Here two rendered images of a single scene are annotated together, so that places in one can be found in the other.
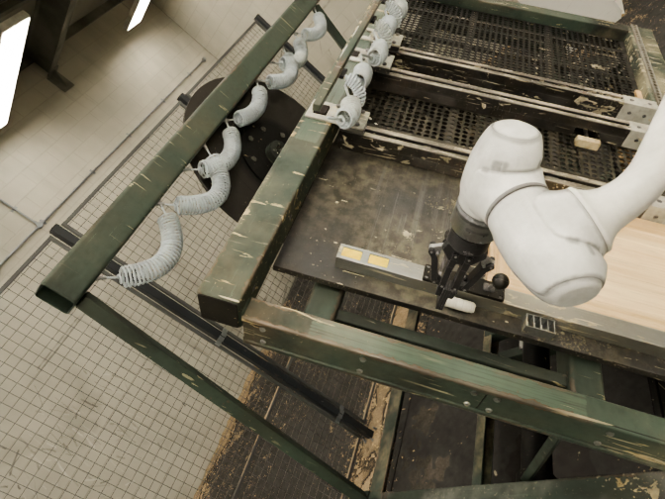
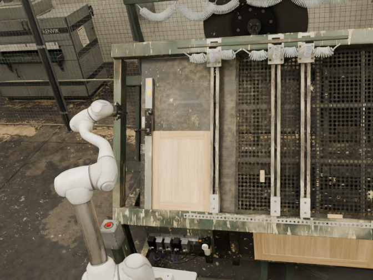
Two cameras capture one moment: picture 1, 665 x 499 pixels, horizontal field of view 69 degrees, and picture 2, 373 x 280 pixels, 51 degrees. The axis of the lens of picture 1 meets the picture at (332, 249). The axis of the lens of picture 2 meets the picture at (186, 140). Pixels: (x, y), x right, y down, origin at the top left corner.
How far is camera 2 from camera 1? 2.55 m
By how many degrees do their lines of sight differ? 56
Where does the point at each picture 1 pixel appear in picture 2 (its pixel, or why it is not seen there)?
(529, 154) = (91, 111)
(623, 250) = (188, 183)
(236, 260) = (124, 49)
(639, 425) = not seen: hidden behind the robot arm
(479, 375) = (116, 129)
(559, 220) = (76, 118)
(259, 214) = (145, 47)
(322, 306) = (136, 80)
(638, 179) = (81, 131)
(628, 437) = not seen: hidden behind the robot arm
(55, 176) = not seen: outside the picture
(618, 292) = (166, 178)
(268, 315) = (116, 66)
